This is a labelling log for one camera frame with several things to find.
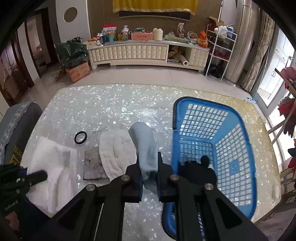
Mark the red white package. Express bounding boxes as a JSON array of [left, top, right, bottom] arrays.
[[102, 25, 117, 42]]

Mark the cream tufted TV cabinet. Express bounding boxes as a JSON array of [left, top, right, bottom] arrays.
[[88, 40, 209, 71]]

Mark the patterned curtain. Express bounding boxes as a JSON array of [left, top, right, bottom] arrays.
[[241, 11, 275, 92]]

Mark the left hand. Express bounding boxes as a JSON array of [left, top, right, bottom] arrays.
[[1, 211, 20, 232]]

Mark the blue plastic laundry basket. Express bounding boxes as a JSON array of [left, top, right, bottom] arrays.
[[171, 96, 266, 240]]

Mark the orange snack bag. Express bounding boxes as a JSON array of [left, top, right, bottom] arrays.
[[198, 30, 208, 48]]

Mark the cream candle jar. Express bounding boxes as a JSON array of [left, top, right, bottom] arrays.
[[152, 28, 163, 41]]

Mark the pink box on cabinet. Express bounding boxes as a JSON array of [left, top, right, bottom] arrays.
[[131, 32, 153, 41]]

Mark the white paper roll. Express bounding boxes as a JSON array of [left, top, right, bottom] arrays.
[[180, 55, 189, 66]]

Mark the white ribbed fluffy cloth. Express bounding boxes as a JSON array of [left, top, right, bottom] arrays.
[[99, 129, 137, 180]]

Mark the yellow fabric wall hanging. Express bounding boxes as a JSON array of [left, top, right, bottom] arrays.
[[112, 0, 199, 15]]

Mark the white quilted towel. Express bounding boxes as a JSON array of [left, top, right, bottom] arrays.
[[22, 137, 78, 217]]

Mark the black hair band ring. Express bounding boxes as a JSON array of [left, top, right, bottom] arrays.
[[74, 131, 88, 145]]

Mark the white metal shelf rack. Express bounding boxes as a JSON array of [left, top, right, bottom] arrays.
[[204, 24, 238, 80]]

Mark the cardboard box on floor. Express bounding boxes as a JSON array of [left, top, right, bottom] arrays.
[[66, 61, 90, 83]]

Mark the wooden clothes rack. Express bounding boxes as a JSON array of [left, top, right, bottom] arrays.
[[268, 66, 295, 145]]

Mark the grey patterned chair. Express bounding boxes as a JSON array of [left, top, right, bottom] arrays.
[[1, 101, 43, 165]]

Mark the light blue cloth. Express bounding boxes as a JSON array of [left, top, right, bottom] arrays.
[[128, 121, 158, 194]]

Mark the black clothing in basket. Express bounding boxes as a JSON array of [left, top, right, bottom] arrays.
[[178, 156, 217, 187]]

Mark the grey speckled square cloth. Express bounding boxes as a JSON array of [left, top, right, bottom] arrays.
[[83, 147, 108, 180]]

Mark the silver column air conditioner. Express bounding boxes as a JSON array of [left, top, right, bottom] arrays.
[[224, 1, 259, 84]]

